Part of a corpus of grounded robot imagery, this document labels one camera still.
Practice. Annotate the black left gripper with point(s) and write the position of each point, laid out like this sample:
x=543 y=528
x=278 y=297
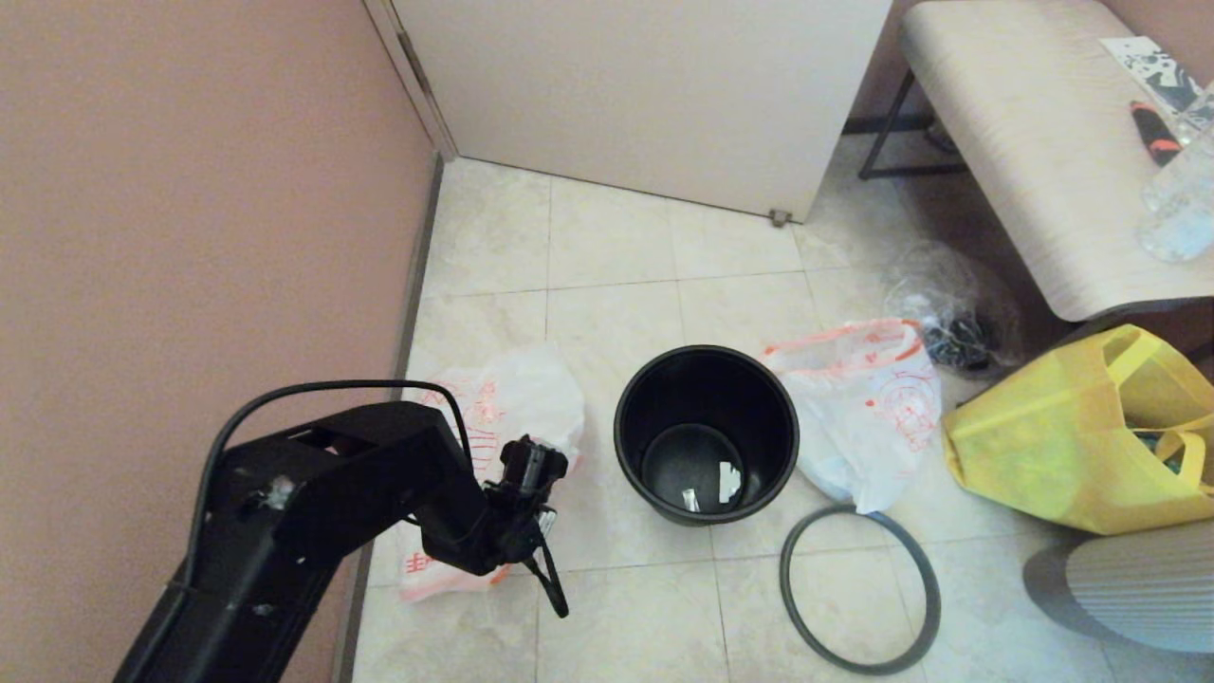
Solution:
x=526 y=474

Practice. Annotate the white red-print plastic bag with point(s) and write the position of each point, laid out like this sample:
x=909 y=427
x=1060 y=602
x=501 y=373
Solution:
x=854 y=427
x=531 y=398

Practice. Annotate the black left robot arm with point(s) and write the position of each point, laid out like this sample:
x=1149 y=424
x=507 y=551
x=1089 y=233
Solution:
x=285 y=531

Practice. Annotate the black round trash bin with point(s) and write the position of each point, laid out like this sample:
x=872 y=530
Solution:
x=664 y=398

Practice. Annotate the clear bag with black items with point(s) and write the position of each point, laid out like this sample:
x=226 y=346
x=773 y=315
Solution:
x=958 y=332

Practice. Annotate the yellow fabric tote bag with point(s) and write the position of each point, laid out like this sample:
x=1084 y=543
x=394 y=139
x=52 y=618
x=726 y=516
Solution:
x=1034 y=455

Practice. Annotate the grey baseboard strip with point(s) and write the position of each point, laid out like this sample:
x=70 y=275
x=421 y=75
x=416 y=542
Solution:
x=417 y=266

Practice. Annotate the small metal door stopper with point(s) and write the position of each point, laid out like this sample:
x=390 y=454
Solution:
x=781 y=217

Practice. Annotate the white door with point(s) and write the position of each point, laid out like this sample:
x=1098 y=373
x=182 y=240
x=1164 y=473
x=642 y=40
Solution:
x=616 y=85

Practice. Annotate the dark metal bench leg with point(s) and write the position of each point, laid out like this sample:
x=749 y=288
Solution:
x=910 y=172

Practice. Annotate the beige wood-grain bench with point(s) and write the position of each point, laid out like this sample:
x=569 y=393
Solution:
x=1024 y=142

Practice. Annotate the white ribbed round bin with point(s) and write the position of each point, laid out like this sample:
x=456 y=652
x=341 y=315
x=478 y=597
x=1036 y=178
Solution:
x=1157 y=588

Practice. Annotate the crumpled clear plastic bottle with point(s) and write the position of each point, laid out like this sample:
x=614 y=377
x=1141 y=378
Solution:
x=1181 y=218

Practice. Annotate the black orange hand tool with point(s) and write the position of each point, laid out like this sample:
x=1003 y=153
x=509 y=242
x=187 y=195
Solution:
x=1157 y=133

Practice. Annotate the black white printed sheet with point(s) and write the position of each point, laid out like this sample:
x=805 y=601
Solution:
x=1152 y=64

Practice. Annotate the white door frame trim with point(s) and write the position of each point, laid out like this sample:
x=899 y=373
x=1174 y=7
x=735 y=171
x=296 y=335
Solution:
x=431 y=114

